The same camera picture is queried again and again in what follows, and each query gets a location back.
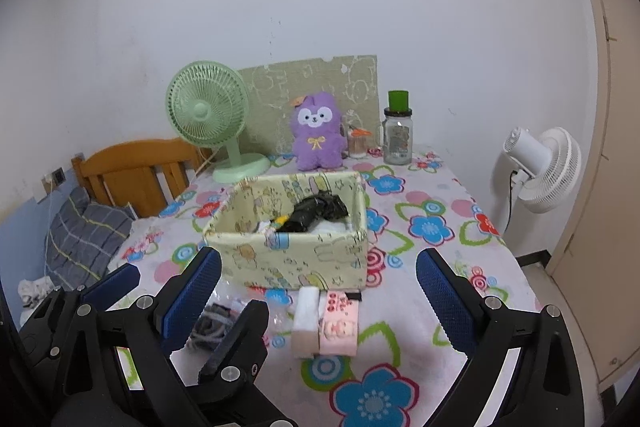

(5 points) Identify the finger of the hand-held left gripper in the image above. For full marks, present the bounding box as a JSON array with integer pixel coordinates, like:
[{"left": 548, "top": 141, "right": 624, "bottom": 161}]
[
  {"left": 20, "top": 263, "right": 141, "bottom": 340},
  {"left": 185, "top": 299, "right": 301, "bottom": 427}
]

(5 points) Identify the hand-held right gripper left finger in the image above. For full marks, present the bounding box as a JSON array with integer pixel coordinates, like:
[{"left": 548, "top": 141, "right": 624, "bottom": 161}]
[{"left": 50, "top": 247, "right": 223, "bottom": 427}]

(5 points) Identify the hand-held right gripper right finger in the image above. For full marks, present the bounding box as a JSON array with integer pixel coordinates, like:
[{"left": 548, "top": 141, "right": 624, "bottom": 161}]
[{"left": 416, "top": 248, "right": 586, "bottom": 427}]

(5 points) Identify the grey cable bundle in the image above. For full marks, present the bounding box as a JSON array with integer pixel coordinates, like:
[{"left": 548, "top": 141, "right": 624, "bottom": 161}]
[{"left": 187, "top": 302, "right": 241, "bottom": 353}]

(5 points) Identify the beige tissue packet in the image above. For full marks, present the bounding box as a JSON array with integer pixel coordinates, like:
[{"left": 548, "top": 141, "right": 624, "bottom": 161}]
[{"left": 292, "top": 286, "right": 321, "bottom": 359}]

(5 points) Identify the yellow patterned storage box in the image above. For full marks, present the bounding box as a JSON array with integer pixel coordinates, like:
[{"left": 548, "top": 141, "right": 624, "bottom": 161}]
[{"left": 202, "top": 170, "right": 369, "bottom": 290}]

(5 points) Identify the pink tissue packet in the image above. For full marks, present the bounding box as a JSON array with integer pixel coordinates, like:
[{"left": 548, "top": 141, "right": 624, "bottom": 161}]
[{"left": 318, "top": 291, "right": 360, "bottom": 356}]

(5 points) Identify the black plastic bag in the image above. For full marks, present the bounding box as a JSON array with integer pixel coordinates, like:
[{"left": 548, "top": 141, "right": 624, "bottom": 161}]
[{"left": 287, "top": 191, "right": 349, "bottom": 235}]

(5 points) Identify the clear plastic bag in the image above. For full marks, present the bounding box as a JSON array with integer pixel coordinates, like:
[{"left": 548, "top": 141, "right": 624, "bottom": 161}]
[{"left": 210, "top": 279, "right": 296, "bottom": 348}]

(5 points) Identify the grey plaid pillow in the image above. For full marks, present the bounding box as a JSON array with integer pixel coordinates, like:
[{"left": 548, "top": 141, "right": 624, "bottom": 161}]
[{"left": 47, "top": 186, "right": 136, "bottom": 290}]

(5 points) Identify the white crumpled cloth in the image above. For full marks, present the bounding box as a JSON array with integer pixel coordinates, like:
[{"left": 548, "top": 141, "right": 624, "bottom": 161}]
[{"left": 19, "top": 277, "right": 53, "bottom": 308}]

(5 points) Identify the light blue bed sheet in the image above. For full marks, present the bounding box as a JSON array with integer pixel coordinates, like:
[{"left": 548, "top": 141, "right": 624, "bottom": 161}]
[{"left": 0, "top": 192, "right": 76, "bottom": 288}]

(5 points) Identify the wooden headboard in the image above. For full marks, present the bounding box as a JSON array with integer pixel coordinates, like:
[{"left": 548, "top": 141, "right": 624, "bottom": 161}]
[{"left": 71, "top": 138, "right": 211, "bottom": 219}]

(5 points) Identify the glass jar green lid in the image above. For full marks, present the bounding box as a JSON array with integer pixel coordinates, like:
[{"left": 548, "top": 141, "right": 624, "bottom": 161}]
[{"left": 377, "top": 90, "right": 414, "bottom": 166}]

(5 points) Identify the white standing fan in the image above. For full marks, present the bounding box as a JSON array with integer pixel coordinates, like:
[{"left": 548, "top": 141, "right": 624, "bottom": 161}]
[{"left": 492, "top": 127, "right": 582, "bottom": 253}]

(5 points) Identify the small glass cup orange lid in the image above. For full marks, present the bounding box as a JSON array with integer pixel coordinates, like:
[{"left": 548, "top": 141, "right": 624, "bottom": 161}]
[{"left": 345, "top": 114, "right": 373, "bottom": 159}]

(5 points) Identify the beige door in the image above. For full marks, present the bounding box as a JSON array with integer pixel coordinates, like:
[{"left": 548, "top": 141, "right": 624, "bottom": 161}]
[{"left": 545, "top": 0, "right": 640, "bottom": 393}]

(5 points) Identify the green desk fan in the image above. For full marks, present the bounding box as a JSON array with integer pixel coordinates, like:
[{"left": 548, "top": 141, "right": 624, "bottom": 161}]
[{"left": 166, "top": 60, "right": 271, "bottom": 184}]

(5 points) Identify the purple plush toy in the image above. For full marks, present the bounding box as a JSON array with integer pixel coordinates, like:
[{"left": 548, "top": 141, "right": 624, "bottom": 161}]
[{"left": 291, "top": 91, "right": 347, "bottom": 172}]

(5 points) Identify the green patterned board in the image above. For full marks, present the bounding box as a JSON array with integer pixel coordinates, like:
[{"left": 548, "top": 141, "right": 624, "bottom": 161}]
[{"left": 235, "top": 55, "right": 379, "bottom": 155}]

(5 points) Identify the black fan cable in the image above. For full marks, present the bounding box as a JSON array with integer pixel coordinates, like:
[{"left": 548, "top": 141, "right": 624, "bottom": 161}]
[{"left": 505, "top": 172, "right": 516, "bottom": 233}]

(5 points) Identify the wall socket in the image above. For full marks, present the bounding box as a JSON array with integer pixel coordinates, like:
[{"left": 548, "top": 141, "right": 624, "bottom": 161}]
[{"left": 42, "top": 167, "right": 67, "bottom": 195}]

